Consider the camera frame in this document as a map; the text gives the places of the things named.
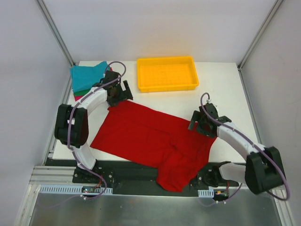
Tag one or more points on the white cable duct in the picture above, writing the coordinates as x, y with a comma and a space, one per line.
69, 189
209, 193

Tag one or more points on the folded green t shirt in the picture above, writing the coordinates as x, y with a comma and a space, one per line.
81, 93

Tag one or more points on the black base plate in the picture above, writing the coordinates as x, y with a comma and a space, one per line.
190, 190

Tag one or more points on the folded teal t shirt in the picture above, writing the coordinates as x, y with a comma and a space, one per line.
87, 76

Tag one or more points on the red t shirt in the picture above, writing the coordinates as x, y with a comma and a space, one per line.
155, 139

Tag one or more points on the aluminium front rail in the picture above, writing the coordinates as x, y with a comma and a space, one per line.
51, 174

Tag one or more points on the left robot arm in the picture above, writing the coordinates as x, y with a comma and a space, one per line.
71, 126

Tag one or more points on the right aluminium frame post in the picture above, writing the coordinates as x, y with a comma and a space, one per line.
269, 17

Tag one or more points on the left white cable duct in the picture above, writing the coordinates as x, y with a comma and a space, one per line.
69, 189

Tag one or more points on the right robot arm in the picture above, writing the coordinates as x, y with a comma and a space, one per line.
263, 170

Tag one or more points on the left aluminium frame post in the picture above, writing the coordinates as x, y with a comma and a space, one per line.
51, 23

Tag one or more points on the aluminium frame post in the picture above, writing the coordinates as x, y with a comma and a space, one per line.
269, 17
51, 23

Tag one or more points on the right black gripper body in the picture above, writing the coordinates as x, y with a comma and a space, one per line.
198, 125

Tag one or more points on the yellow plastic bin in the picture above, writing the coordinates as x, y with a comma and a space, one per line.
160, 74

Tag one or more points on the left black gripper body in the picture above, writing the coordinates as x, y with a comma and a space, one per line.
122, 93

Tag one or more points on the right white cable duct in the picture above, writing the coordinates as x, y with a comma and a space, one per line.
209, 193

